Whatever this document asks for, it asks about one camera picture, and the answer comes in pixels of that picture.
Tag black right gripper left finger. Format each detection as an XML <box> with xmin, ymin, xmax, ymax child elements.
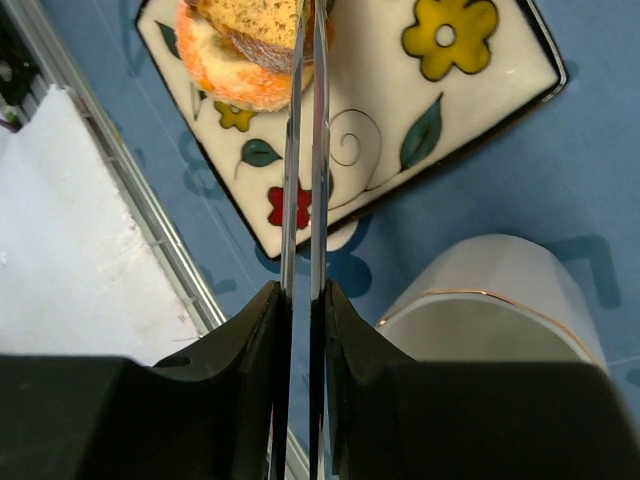
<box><xmin>1</xmin><ymin>281</ymin><xmax>287</xmax><ymax>479</ymax></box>

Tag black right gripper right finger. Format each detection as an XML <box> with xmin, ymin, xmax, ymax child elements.
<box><xmin>324</xmin><ymin>282</ymin><xmax>639</xmax><ymax>479</ymax></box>

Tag orange glazed bagel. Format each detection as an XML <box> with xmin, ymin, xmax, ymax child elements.
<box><xmin>175</xmin><ymin>1</ymin><xmax>313</xmax><ymax>112</ymax></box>

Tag seeded bread slice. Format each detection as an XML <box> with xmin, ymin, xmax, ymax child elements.
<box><xmin>187</xmin><ymin>0</ymin><xmax>315</xmax><ymax>73</ymax></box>

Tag metal kitchen tongs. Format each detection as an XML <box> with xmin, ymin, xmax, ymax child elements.
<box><xmin>276</xmin><ymin>1</ymin><xmax>331</xmax><ymax>479</ymax></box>

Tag white ceramic mug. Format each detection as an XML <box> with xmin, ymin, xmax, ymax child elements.
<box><xmin>377</xmin><ymin>234</ymin><xmax>607</xmax><ymax>369</ymax></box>

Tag blue letter-print placemat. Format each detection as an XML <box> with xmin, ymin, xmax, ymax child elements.
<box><xmin>43</xmin><ymin>1</ymin><xmax>639</xmax><ymax>411</ymax></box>

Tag square floral ceramic plate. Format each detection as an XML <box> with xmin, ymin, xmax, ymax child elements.
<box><xmin>135</xmin><ymin>1</ymin><xmax>566</xmax><ymax>258</ymax></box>

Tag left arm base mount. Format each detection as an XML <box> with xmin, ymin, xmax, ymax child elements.
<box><xmin>1</xmin><ymin>7</ymin><xmax>40</xmax><ymax>132</ymax></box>

